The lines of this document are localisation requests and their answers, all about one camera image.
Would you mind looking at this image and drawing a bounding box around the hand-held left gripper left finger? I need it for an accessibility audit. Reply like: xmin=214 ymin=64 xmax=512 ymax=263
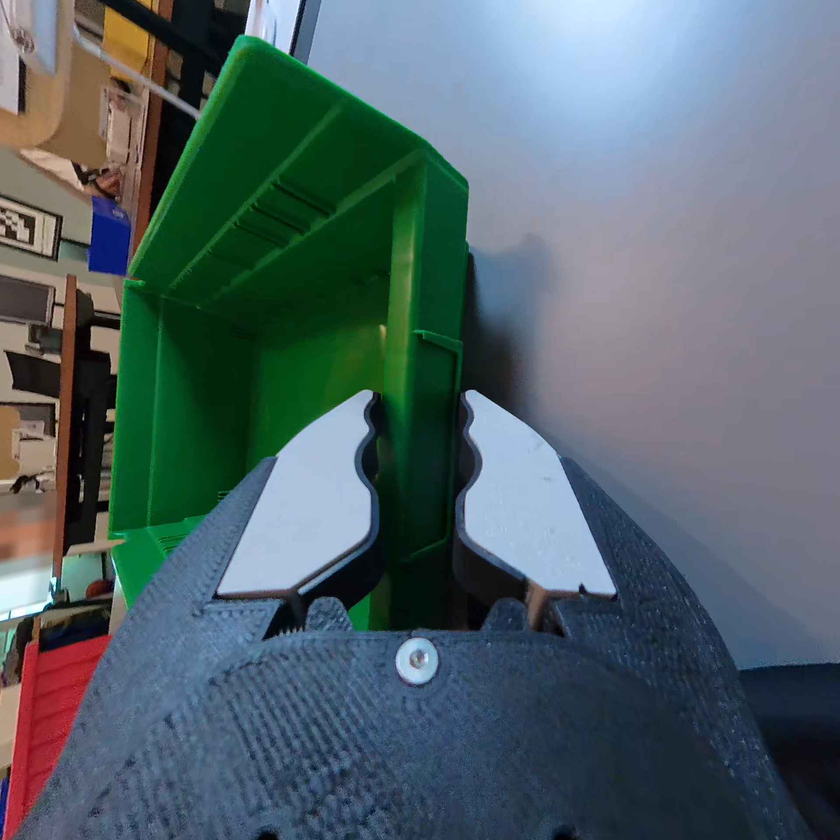
xmin=214 ymin=389 xmax=387 ymax=611

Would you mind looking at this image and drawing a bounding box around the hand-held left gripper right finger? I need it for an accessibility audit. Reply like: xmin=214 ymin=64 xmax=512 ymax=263
xmin=451 ymin=389 xmax=619 ymax=614

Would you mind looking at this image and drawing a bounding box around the green plastic bin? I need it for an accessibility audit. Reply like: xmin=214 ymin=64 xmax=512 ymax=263
xmin=107 ymin=34 xmax=471 ymax=632

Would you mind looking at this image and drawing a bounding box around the blue box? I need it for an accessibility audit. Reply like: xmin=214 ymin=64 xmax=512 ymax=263
xmin=87 ymin=196 xmax=133 ymax=277

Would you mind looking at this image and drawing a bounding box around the brown cardboard box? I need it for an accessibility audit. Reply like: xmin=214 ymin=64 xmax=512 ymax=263
xmin=0 ymin=0 xmax=78 ymax=151

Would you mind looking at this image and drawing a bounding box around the red plastic bin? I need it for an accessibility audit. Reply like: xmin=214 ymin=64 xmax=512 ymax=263
xmin=2 ymin=631 xmax=114 ymax=824

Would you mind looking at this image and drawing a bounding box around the framed black white marker print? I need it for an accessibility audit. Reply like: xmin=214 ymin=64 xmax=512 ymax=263
xmin=0 ymin=194 xmax=64 ymax=261

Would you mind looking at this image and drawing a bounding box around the yellow container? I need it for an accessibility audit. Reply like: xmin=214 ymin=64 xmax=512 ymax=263
xmin=101 ymin=5 xmax=157 ymax=81

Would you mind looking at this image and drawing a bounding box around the wooden post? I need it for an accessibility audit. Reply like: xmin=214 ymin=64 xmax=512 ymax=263
xmin=51 ymin=274 xmax=80 ymax=580

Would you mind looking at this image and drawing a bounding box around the white cable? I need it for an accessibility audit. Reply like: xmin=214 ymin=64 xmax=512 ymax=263
xmin=73 ymin=29 xmax=202 ymax=121

